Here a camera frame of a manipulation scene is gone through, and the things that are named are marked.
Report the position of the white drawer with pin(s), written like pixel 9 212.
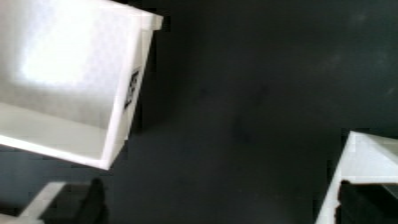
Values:
pixel 73 52
pixel 367 167

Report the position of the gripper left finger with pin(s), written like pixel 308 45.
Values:
pixel 68 204

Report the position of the white drawer rear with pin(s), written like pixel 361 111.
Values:
pixel 367 167

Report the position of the white drawer front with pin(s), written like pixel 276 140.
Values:
pixel 73 52

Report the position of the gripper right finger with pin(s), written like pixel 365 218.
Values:
pixel 368 203

